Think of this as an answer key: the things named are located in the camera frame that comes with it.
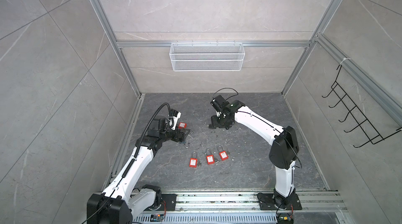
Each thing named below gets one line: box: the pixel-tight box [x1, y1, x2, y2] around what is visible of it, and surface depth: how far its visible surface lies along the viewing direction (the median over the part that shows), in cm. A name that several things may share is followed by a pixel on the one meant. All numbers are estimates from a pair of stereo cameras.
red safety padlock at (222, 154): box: [217, 144, 229, 161], surface depth 89 cm
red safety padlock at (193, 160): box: [188, 151, 199, 168], surface depth 87 cm
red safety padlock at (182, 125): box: [177, 121, 187, 129], surface depth 103 cm
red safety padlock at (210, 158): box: [205, 148, 215, 165], surface depth 88 cm
